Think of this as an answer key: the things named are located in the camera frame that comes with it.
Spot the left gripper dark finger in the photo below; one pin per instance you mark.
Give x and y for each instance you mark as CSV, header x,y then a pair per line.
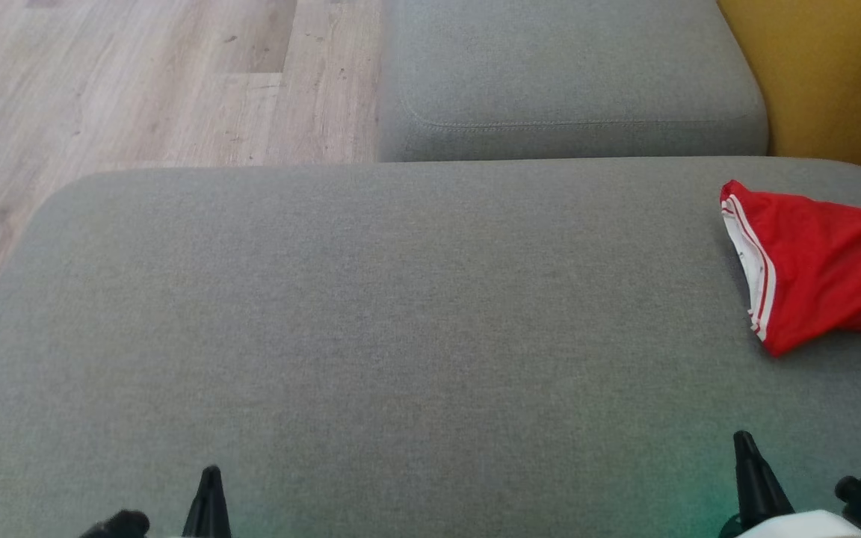
x,y
208,515

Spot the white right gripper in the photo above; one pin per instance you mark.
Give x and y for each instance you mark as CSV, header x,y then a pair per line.
x,y
804,527

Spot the red basketball jersey white sleeves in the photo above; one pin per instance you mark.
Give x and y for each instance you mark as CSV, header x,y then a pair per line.
x,y
834,269

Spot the large grey sofa seat cushion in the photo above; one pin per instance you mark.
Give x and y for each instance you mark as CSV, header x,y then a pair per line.
x,y
400,336

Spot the yellow sofa back cushion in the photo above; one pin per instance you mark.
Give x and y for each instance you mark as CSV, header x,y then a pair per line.
x,y
841,75

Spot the small grey sofa seat cushion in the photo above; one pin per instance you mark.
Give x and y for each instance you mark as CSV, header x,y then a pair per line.
x,y
565,67

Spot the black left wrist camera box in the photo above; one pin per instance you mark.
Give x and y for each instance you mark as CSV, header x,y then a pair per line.
x,y
120,524

